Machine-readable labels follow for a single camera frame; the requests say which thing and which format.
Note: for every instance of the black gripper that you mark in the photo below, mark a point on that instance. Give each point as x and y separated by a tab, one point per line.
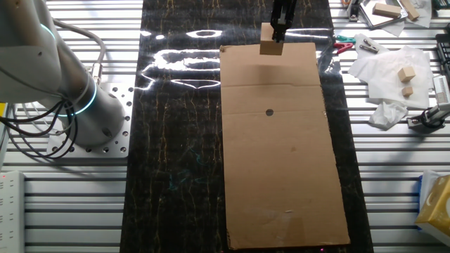
284	4

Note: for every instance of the large wooden cube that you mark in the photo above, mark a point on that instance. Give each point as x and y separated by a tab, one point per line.
270	47

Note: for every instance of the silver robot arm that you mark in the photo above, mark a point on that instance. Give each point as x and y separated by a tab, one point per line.
35	59

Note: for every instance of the rectangular wooden block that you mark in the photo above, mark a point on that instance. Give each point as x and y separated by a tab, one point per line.
386	10

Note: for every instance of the long wooden block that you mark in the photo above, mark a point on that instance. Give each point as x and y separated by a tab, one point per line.
410	10

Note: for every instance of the red clothespin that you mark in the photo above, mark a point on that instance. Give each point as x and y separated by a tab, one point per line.
342	46

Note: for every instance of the metal tray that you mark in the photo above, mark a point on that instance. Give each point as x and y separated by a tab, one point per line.
369	19

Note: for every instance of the silver metal clip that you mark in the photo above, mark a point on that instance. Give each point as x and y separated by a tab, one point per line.
369	49
369	43

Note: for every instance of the large white tissue sheet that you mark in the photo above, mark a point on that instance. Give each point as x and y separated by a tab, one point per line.
383	74

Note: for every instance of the white paper piece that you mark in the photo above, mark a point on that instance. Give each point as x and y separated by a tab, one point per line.
395	29

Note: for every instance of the medium wooden cube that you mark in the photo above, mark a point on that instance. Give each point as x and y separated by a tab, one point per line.
406	74

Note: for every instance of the crumpled white tissue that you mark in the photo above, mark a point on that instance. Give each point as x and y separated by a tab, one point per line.
386	114

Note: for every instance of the white tissue wad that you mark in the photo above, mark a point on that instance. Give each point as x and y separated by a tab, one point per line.
423	15

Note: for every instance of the small wooden cube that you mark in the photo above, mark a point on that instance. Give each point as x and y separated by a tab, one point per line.
407	91

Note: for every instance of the brown cardboard sheet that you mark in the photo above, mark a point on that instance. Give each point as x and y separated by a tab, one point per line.
281	168

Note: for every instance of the black marble pattern mat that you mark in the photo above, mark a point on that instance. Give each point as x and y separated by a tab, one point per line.
175	140

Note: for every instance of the black keyboard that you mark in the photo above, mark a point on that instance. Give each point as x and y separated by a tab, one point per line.
444	52

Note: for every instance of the white pulled tissue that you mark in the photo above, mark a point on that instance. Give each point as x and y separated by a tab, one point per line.
427	186

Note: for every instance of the yellow tissue box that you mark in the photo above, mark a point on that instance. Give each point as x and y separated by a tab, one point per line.
437	207

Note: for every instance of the white power strip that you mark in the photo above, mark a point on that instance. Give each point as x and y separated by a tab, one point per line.
10	211

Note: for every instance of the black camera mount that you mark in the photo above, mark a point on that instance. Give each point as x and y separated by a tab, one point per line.
422	123

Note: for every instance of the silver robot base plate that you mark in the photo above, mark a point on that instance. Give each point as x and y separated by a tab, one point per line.
119	140

